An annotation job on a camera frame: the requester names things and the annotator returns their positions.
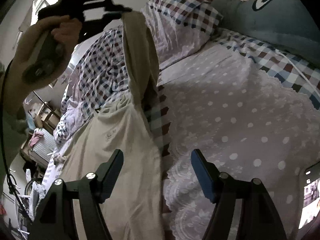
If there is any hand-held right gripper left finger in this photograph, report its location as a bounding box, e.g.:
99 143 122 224
27 149 124 240

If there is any checked and lilac pillow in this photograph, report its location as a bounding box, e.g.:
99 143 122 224
141 0 223 68

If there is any crumpled checked duvet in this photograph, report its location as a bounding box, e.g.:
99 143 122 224
54 26 133 145

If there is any pink cloth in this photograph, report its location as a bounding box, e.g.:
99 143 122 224
29 129 44 147

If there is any beige garment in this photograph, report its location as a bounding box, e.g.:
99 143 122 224
60 11 165 240

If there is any person's left hand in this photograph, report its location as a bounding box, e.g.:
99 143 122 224
12 14 83 90

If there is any window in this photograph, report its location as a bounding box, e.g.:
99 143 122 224
32 0 60 14

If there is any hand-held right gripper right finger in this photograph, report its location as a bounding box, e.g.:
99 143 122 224
191 149 298 240

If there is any white ribbed radiator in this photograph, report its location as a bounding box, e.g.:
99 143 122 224
21 127 57 167

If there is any stack of cardboard boxes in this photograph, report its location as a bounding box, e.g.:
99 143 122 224
35 102 62 133

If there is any white cable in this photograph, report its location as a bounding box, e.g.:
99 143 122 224
275 51 320 92

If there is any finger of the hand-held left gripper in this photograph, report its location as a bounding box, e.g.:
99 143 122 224
84 0 133 13
78 12 124 43

